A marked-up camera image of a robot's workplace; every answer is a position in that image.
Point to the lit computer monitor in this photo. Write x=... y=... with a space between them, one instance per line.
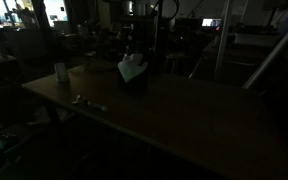
x=211 y=22

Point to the round stool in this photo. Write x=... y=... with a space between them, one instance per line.
x=175 y=60

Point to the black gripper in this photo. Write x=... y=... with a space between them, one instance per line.
x=135 y=36

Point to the small metal object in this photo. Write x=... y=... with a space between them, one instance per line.
x=96 y=106

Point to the white cup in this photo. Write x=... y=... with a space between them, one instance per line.
x=61 y=72

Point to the black basket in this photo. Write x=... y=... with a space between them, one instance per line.
x=135 y=85

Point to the diagonal metal pole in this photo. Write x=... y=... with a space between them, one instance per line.
x=277 y=50

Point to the vertical metal pole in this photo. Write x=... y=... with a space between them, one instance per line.
x=222 y=43

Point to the white towel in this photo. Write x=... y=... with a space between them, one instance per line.
x=130 y=68

